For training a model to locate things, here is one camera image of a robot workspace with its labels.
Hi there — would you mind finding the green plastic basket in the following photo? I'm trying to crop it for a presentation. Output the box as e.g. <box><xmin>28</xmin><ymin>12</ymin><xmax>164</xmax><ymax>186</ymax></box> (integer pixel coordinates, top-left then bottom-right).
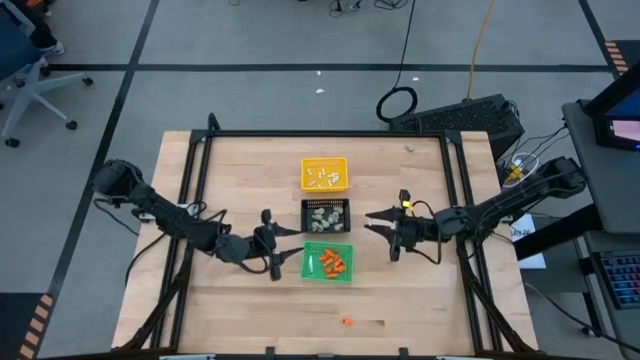
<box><xmin>300</xmin><ymin>240</ymin><xmax>355</xmax><ymax>284</ymax></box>

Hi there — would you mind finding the grey desk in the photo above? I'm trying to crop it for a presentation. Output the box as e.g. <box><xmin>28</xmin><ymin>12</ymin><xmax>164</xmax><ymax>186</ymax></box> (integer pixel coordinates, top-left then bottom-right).
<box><xmin>560</xmin><ymin>99</ymin><xmax>640</xmax><ymax>236</ymax></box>

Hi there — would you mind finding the black computer monitor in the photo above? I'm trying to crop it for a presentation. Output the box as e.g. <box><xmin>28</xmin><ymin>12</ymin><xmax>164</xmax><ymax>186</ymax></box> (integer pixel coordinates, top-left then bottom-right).
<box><xmin>584</xmin><ymin>59</ymin><xmax>640</xmax><ymax>152</ymax></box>

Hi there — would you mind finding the black computer tower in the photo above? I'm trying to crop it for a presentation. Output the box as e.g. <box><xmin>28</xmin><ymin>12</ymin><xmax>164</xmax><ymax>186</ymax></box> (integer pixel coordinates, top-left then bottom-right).
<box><xmin>388</xmin><ymin>93</ymin><xmax>526</xmax><ymax>161</ymax></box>

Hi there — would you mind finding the backlit computer keyboard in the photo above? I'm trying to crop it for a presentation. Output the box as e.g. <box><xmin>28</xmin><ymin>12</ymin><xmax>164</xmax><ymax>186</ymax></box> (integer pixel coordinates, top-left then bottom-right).
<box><xmin>597</xmin><ymin>249</ymin><xmax>640</xmax><ymax>310</ymax></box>

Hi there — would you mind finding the white paper sheet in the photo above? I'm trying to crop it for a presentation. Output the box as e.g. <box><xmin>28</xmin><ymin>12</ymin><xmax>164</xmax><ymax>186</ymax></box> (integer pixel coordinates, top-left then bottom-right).
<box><xmin>508</xmin><ymin>213</ymin><xmax>547</xmax><ymax>271</ymax></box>

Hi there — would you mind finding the grey office chair base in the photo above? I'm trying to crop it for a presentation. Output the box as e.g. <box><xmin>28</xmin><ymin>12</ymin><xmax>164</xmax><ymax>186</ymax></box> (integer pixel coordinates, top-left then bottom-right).
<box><xmin>0</xmin><ymin>7</ymin><xmax>95</xmax><ymax>149</ymax></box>

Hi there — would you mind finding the black left camera cable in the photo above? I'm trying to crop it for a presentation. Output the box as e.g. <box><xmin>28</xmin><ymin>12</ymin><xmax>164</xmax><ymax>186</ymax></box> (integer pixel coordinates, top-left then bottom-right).
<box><xmin>189</xmin><ymin>200</ymin><xmax>275</xmax><ymax>275</ymax></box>

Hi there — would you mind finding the yellow hanging cable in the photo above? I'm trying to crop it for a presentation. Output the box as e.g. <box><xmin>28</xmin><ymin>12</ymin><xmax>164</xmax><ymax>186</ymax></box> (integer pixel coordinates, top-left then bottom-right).
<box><xmin>465</xmin><ymin>0</ymin><xmax>497</xmax><ymax>100</ymax></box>

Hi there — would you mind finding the black plastic basket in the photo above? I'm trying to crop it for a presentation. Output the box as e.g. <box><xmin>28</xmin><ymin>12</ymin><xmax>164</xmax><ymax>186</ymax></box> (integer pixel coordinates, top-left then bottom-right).
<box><xmin>299</xmin><ymin>197</ymin><xmax>352</xmax><ymax>235</ymax></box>

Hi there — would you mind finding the black hanging cable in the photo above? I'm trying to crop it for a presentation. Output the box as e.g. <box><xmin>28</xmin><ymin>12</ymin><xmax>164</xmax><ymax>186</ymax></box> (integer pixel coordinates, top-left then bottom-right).
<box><xmin>374</xmin><ymin>0</ymin><xmax>419</xmax><ymax>124</ymax></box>

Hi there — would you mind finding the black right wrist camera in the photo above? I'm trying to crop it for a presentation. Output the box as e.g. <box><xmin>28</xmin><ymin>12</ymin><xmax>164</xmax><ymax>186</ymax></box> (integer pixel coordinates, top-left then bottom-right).
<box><xmin>433</xmin><ymin>207</ymin><xmax>472</xmax><ymax>239</ymax></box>

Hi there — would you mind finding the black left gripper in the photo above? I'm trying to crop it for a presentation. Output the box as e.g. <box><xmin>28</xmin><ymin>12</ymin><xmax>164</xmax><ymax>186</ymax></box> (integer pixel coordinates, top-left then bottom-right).
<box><xmin>251</xmin><ymin>208</ymin><xmax>305</xmax><ymax>282</ymax></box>

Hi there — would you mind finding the black cable yellow tag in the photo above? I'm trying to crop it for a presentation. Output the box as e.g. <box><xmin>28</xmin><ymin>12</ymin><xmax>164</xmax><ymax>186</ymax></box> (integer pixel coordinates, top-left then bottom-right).
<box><xmin>401</xmin><ymin>199</ymin><xmax>444</xmax><ymax>265</ymax></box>

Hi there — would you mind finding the yellow plastic basket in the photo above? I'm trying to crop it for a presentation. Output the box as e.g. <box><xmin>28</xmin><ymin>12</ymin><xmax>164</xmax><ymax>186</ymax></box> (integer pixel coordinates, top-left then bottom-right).
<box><xmin>299</xmin><ymin>156</ymin><xmax>350</xmax><ymax>194</ymax></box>

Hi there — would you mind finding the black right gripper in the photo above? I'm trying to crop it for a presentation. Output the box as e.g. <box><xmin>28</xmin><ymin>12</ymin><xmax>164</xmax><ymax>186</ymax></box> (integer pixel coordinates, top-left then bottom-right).
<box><xmin>363</xmin><ymin>188</ymin><xmax>436</xmax><ymax>263</ymax></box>

